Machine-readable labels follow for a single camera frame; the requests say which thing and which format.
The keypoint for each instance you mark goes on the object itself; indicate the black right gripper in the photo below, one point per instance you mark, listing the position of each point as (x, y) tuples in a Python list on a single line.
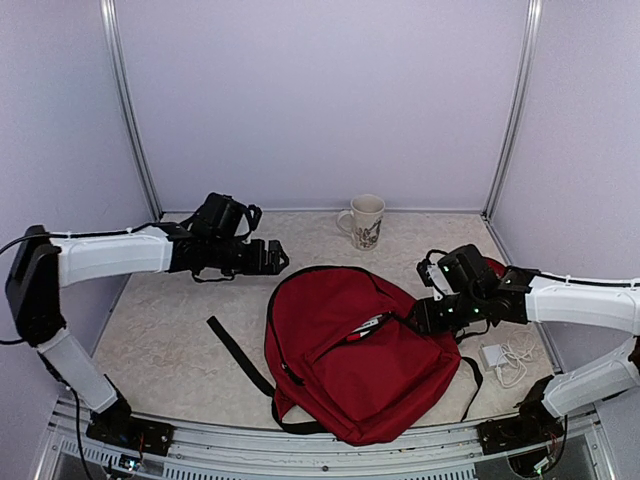
[(427, 321)]

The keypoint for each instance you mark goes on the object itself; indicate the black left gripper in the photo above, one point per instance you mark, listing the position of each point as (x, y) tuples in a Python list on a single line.
[(258, 265)]

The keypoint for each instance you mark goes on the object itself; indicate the red student backpack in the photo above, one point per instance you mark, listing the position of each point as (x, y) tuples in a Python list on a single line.
[(363, 392)]

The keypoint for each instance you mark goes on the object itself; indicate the white marker blue cap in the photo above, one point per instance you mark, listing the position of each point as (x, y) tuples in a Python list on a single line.
[(372, 323)]

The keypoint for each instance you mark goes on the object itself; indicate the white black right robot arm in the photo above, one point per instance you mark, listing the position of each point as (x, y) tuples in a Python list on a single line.
[(469, 287)]

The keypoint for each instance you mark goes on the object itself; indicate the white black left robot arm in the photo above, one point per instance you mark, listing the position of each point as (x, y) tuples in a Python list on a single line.
[(216, 236)]

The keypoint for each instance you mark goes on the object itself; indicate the red floral plate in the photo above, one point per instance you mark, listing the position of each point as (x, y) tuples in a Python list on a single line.
[(498, 268)]

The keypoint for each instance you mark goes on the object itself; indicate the white patterned ceramic mug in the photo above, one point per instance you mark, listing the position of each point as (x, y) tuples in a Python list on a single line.
[(361, 222)]

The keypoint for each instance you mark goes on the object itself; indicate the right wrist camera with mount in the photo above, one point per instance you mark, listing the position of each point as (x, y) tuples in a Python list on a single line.
[(432, 276)]

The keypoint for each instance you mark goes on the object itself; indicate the white charger with cable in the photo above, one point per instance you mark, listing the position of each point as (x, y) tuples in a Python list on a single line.
[(509, 360)]

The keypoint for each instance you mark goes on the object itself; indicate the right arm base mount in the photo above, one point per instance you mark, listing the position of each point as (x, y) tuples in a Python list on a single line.
[(532, 424)]

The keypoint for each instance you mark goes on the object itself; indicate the aluminium front rail frame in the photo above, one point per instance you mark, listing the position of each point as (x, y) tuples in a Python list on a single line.
[(209, 451)]

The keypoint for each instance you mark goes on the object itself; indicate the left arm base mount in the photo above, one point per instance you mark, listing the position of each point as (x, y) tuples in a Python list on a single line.
[(130, 435)]

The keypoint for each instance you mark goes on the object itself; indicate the left aluminium corner post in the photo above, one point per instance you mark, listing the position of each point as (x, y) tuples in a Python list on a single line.
[(114, 43)]

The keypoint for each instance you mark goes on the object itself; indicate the aluminium corner post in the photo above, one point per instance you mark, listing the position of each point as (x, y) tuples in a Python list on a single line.
[(114, 43), (526, 60)]

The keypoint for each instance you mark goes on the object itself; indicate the right aluminium corner post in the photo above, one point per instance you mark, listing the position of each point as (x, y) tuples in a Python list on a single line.
[(526, 60)]

